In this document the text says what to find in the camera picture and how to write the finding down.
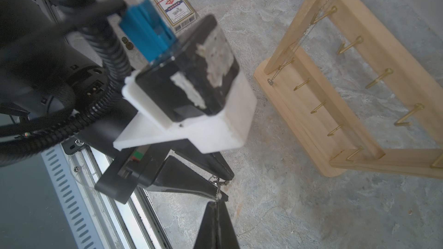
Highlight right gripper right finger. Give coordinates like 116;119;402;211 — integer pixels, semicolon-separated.
217;201;240;249

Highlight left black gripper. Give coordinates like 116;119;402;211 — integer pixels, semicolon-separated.
95;139;235;204

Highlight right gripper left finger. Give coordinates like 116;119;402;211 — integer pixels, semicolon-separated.
194;202;217;249

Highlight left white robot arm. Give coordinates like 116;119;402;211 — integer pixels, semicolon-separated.
1;0;239;203

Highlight wooden jewelry display stand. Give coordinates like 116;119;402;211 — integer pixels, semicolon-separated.
254;0;443;183

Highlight white ventilation grille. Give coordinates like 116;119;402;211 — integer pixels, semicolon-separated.
41;145;114;249

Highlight small card box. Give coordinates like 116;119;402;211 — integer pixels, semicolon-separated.
153;0;197;33

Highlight aluminium mounting rail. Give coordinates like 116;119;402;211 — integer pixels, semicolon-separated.
66;139;172;249

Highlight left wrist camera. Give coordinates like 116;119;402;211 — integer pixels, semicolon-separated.
113;0;257;153

